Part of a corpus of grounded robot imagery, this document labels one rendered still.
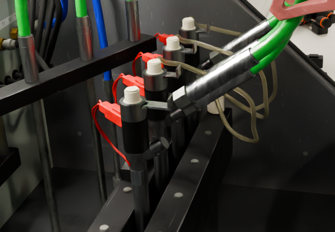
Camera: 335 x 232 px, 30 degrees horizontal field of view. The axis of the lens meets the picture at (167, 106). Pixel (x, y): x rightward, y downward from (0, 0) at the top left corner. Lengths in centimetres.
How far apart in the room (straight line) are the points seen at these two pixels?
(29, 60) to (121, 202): 20
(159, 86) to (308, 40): 57
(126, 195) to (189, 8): 32
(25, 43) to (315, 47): 61
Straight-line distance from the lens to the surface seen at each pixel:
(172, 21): 95
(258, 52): 59
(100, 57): 84
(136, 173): 68
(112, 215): 72
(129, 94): 64
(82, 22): 82
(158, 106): 64
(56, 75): 80
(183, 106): 63
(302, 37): 125
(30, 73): 78
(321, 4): 54
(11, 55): 98
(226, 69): 60
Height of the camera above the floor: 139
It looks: 25 degrees down
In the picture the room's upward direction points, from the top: 4 degrees counter-clockwise
